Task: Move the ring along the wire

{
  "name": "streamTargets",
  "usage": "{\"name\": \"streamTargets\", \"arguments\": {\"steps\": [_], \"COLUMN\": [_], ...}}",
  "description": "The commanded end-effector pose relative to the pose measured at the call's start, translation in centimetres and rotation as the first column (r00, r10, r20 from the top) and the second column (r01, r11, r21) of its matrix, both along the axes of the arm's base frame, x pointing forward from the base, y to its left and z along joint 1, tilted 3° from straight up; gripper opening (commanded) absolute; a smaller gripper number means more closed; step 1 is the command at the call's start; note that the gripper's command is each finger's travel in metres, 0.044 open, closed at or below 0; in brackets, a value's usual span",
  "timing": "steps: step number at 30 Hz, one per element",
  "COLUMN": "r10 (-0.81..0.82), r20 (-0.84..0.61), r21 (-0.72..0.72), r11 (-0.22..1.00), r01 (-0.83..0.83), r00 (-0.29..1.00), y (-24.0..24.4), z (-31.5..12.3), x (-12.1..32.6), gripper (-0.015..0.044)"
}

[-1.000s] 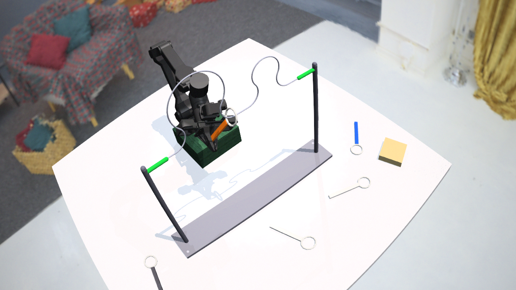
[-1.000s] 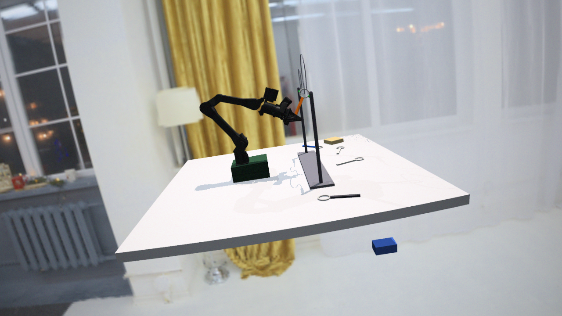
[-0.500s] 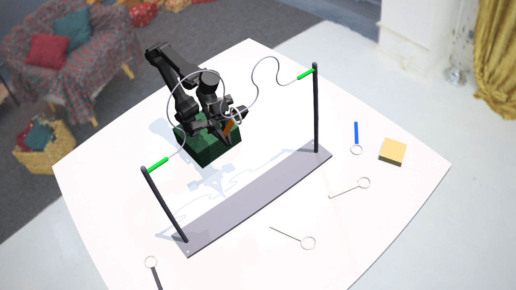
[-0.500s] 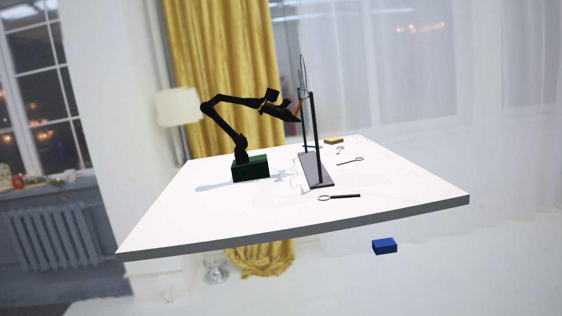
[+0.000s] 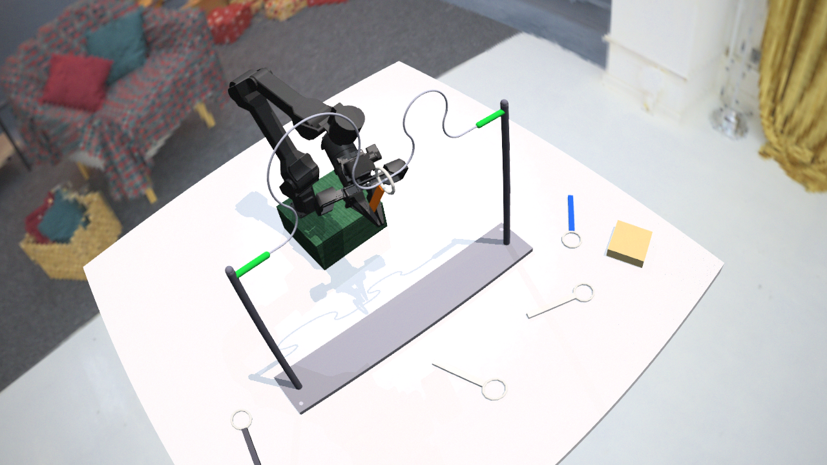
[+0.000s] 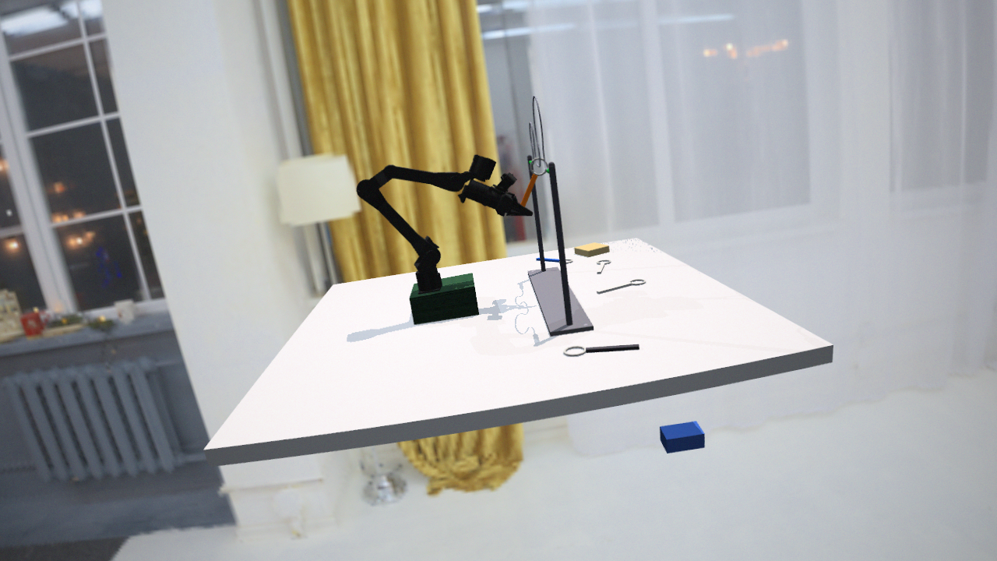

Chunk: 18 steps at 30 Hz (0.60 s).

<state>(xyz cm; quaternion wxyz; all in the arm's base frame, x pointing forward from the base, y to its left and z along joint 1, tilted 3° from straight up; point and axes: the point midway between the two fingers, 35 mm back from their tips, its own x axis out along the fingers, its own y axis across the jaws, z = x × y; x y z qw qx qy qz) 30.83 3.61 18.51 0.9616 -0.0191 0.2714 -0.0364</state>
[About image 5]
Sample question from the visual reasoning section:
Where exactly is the white ring with blue handle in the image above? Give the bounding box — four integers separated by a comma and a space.
561, 195, 582, 249

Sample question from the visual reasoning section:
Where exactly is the orange handle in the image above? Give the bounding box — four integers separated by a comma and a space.
369, 166, 395, 212

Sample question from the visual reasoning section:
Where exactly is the black handle with white loop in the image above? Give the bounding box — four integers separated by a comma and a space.
230, 409, 261, 465

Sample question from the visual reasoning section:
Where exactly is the light orange square block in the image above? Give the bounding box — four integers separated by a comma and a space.
606, 220, 653, 268

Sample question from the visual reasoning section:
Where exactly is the white loop with flat handle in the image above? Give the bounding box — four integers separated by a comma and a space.
527, 282, 595, 319
432, 358, 508, 400

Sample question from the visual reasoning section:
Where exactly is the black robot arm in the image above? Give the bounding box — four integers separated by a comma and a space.
228, 68, 382, 218

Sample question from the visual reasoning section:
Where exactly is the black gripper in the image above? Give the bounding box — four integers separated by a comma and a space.
313, 147, 409, 227

